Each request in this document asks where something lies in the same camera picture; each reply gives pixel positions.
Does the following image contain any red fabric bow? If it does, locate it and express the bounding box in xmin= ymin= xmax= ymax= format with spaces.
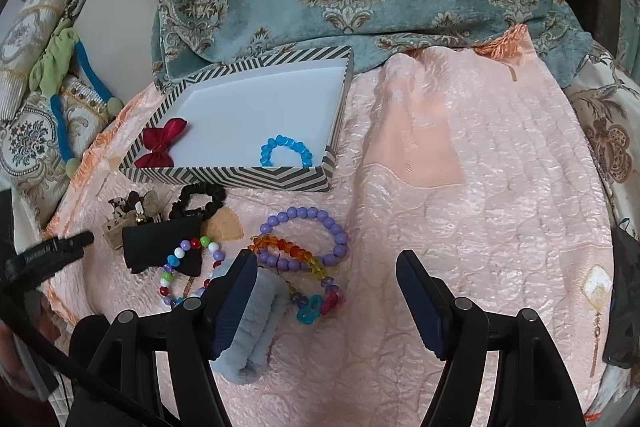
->
xmin=141 ymin=118 xmax=189 ymax=169

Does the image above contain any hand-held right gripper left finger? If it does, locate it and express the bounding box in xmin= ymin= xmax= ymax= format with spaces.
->
xmin=66 ymin=249 xmax=260 ymax=427

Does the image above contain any rainbow crystal bracelet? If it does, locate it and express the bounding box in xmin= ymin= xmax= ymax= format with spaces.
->
xmin=247 ymin=234 xmax=346 ymax=325

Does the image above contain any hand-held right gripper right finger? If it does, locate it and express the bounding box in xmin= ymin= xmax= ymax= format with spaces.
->
xmin=395 ymin=249 xmax=586 ymax=427

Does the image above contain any green and blue fabric rope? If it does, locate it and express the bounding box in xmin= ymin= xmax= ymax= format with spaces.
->
xmin=29 ymin=19 xmax=125 ymax=178

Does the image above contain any floral embroidered cushion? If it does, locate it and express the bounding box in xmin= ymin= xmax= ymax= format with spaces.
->
xmin=0 ymin=74 xmax=123 ymax=220

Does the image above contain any light blue fluffy scrunchie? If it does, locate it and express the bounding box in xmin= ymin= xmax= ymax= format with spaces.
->
xmin=210 ymin=269 xmax=293 ymax=383

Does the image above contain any brown bow hair clip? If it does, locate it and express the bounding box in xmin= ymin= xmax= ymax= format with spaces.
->
xmin=102 ymin=191 xmax=163 ymax=250

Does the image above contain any black fabric bow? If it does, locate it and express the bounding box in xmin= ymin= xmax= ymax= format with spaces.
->
xmin=121 ymin=217 xmax=206 ymax=277

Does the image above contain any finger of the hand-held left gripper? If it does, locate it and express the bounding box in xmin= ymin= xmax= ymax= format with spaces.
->
xmin=4 ymin=231 xmax=96 ymax=282

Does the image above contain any black scrunchie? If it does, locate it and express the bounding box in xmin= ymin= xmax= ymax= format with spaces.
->
xmin=168 ymin=182 xmax=227 ymax=222

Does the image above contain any striped cardboard box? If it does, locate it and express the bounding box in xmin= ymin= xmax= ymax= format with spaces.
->
xmin=118 ymin=45 xmax=355 ymax=192

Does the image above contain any cream medallion cushion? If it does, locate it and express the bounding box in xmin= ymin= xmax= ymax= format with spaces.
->
xmin=0 ymin=0 xmax=71 ymax=120

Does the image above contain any cream smooth cushion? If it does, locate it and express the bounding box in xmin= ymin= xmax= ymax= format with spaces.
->
xmin=75 ymin=0 xmax=165 ymax=108

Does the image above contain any multicoloured bead bracelet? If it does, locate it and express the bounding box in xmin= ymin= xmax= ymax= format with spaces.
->
xmin=159 ymin=235 xmax=228 ymax=308

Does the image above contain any blue bead bracelet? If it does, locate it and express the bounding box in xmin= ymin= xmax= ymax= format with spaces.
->
xmin=260 ymin=135 xmax=313 ymax=168

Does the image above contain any dark bag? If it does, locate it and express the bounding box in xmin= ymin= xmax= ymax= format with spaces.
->
xmin=602 ymin=219 xmax=640 ymax=368

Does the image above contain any purple bead bracelet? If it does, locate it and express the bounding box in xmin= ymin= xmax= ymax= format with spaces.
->
xmin=259 ymin=206 xmax=349 ymax=269

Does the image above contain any cream floral cloth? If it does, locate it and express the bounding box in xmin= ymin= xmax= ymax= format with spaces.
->
xmin=565 ymin=42 xmax=640 ymax=238

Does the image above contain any pink quilted blanket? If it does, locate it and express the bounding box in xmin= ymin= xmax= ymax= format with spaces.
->
xmin=42 ymin=27 xmax=616 ymax=427

